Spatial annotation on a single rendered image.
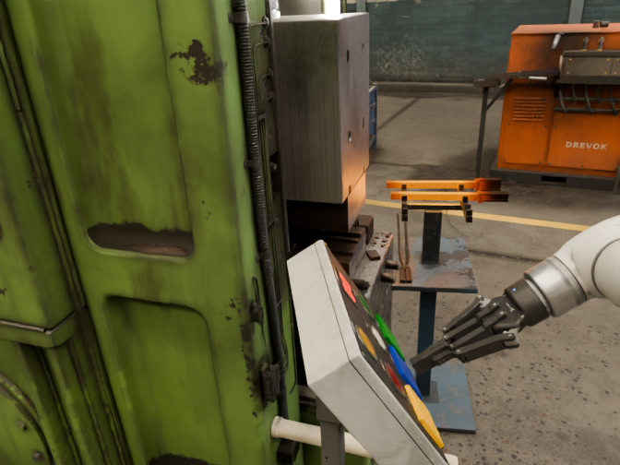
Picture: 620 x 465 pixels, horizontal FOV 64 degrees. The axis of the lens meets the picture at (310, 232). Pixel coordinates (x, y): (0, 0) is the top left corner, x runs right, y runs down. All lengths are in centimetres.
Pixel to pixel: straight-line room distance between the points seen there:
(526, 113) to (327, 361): 421
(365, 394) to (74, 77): 84
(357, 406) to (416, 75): 850
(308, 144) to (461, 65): 781
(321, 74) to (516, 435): 166
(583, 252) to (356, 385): 42
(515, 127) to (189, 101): 406
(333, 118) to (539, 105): 372
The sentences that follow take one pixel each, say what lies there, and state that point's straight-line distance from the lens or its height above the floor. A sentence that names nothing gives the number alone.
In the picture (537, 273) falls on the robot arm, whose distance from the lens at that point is 90.
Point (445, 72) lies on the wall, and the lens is 895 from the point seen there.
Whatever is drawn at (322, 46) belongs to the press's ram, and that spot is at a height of 151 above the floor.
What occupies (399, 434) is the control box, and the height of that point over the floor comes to 105.
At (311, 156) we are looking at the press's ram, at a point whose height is 128.
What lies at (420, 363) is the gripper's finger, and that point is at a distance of 91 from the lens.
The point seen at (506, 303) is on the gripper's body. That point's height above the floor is 112.
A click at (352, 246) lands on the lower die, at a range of 136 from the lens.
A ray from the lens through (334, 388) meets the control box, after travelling 68.
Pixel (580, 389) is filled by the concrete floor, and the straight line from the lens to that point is 257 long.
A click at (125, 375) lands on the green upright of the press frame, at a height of 75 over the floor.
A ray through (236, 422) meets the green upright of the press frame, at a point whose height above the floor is 69.
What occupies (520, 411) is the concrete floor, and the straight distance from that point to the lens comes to 238.
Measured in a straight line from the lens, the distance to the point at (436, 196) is 184.
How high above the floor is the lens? 161
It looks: 25 degrees down
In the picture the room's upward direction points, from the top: 3 degrees counter-clockwise
